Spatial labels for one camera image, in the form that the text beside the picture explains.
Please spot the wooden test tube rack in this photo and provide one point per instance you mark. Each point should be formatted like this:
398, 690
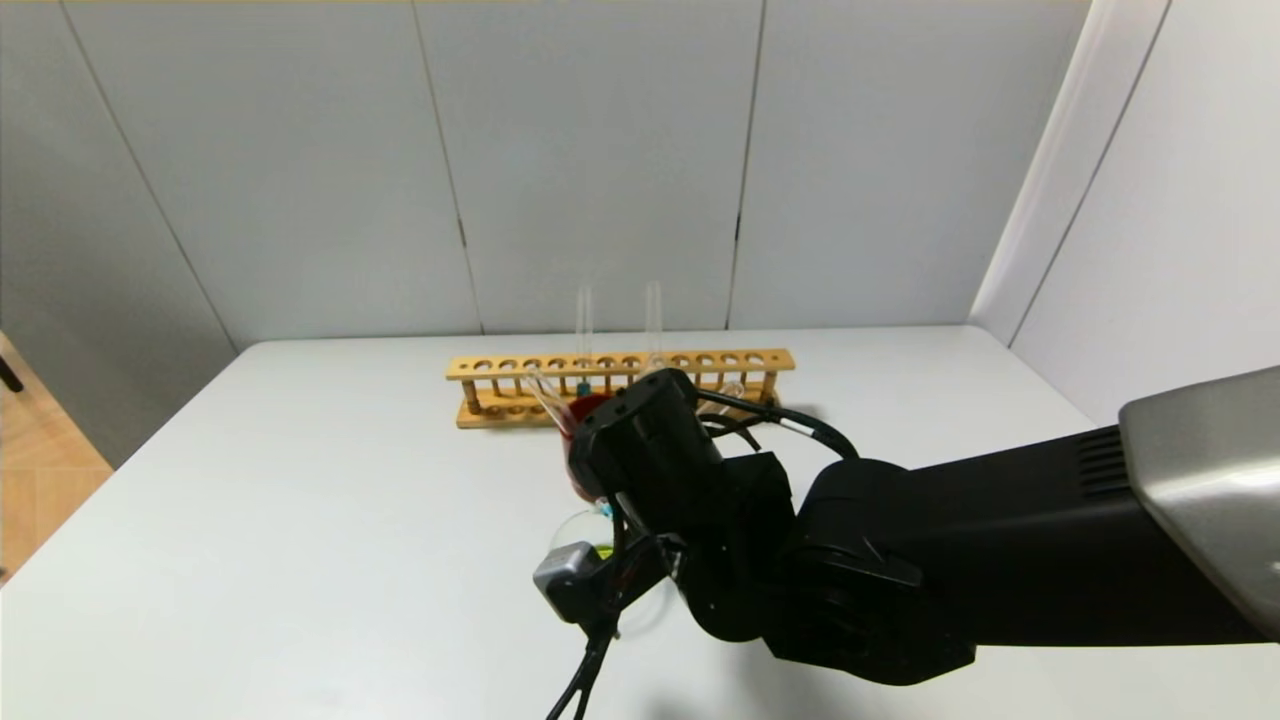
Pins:
500, 366

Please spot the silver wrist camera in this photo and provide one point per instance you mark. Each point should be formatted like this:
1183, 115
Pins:
565, 580

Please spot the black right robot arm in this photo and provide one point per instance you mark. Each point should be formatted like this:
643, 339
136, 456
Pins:
1050, 540

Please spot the red pigment glass test tube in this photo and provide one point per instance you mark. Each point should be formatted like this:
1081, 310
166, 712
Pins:
653, 320

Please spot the red plastic cup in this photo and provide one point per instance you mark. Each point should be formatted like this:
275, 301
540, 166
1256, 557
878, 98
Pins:
578, 480

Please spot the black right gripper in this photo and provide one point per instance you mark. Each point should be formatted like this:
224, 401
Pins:
740, 540

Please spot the clear glass beaker dish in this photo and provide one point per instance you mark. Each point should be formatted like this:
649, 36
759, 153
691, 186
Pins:
580, 525

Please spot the blue pigment glass test tube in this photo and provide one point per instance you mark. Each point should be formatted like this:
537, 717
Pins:
603, 510
582, 330

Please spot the yellow pigment glass test tube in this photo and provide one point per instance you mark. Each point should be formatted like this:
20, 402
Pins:
548, 395

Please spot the black floor object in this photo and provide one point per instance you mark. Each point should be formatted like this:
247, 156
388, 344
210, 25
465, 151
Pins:
8, 372

